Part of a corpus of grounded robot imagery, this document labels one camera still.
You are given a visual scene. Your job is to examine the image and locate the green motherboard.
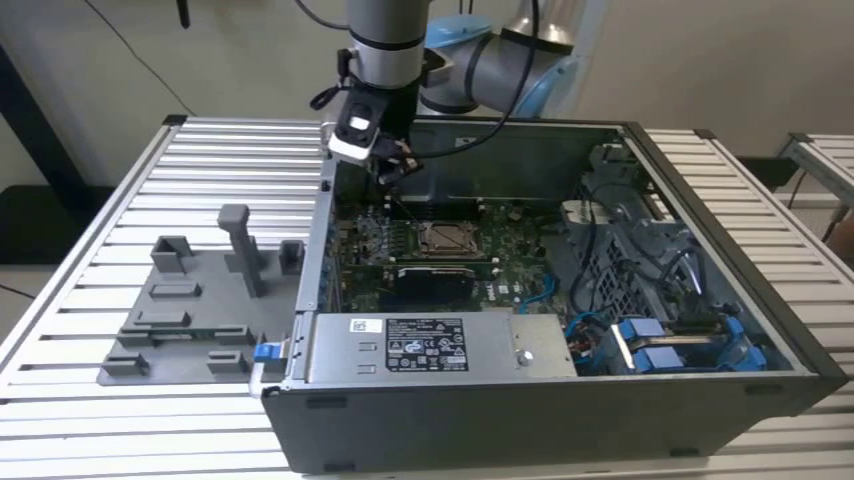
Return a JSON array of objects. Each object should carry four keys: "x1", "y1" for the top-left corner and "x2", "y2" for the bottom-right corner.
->
[{"x1": 330, "y1": 197, "x2": 560, "y2": 314}]

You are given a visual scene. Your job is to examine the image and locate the metal side table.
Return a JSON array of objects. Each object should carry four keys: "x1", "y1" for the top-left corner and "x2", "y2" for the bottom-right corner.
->
[{"x1": 773, "y1": 130, "x2": 854, "y2": 241}]

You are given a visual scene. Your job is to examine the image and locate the dark slanted post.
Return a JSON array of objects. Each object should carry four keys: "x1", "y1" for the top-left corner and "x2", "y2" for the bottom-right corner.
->
[{"x1": 0, "y1": 42, "x2": 93, "y2": 211}]

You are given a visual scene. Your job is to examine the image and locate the metal socket cover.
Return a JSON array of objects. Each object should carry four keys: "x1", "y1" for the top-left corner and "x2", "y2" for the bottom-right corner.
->
[{"x1": 414, "y1": 221, "x2": 485, "y2": 255}]

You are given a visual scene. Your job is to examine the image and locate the thin black wall cable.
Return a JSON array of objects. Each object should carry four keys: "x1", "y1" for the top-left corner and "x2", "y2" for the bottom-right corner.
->
[{"x1": 83, "y1": 0, "x2": 199, "y2": 117}]

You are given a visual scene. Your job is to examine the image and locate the silver CPU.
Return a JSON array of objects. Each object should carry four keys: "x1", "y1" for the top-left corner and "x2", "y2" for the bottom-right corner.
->
[{"x1": 430, "y1": 227, "x2": 470, "y2": 250}]

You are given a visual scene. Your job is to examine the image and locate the black box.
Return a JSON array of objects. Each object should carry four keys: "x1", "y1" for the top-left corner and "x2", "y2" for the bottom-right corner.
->
[{"x1": 736, "y1": 156, "x2": 801, "y2": 194}]

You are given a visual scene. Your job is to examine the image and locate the black open PC case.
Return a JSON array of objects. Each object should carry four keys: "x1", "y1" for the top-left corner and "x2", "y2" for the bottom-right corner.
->
[{"x1": 250, "y1": 112, "x2": 849, "y2": 474}]

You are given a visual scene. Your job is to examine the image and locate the grey parts rack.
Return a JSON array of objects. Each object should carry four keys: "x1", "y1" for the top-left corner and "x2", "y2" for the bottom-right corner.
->
[{"x1": 97, "y1": 203, "x2": 309, "y2": 386}]

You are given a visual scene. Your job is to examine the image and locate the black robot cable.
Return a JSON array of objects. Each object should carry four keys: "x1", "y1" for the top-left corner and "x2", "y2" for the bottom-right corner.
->
[{"x1": 291, "y1": 0, "x2": 541, "y2": 160}]

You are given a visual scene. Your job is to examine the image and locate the grey metal drive cage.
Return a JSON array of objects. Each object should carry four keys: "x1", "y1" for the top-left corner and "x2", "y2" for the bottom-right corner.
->
[{"x1": 540, "y1": 142, "x2": 742, "y2": 321}]

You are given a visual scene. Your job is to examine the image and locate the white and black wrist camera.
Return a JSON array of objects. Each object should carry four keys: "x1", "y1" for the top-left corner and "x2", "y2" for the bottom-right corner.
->
[{"x1": 326, "y1": 91, "x2": 390, "y2": 162}]

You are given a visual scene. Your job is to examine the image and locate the blue disk carrier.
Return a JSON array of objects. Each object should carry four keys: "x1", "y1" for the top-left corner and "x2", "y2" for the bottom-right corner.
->
[
  {"x1": 613, "y1": 309, "x2": 742, "y2": 347},
  {"x1": 630, "y1": 339, "x2": 770, "y2": 375}
]

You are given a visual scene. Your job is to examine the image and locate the grey power supply unit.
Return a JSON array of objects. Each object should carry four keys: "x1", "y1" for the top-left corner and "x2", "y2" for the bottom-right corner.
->
[{"x1": 303, "y1": 312, "x2": 580, "y2": 381}]

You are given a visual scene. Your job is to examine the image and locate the black RAM slot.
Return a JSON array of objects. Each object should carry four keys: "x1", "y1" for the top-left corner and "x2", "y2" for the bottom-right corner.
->
[{"x1": 400, "y1": 196, "x2": 486, "y2": 222}]

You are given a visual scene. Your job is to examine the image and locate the black object on floor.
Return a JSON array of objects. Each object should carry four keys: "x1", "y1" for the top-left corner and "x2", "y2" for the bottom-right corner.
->
[{"x1": 0, "y1": 184, "x2": 119, "y2": 266}]

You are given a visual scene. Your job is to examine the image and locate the green RAM stick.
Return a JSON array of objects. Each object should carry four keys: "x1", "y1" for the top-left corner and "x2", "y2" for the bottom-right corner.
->
[{"x1": 147, "y1": 327, "x2": 226, "y2": 342}]

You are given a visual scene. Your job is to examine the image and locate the blue data cable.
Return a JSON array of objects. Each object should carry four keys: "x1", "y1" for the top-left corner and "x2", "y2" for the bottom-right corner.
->
[{"x1": 524, "y1": 273, "x2": 561, "y2": 307}]

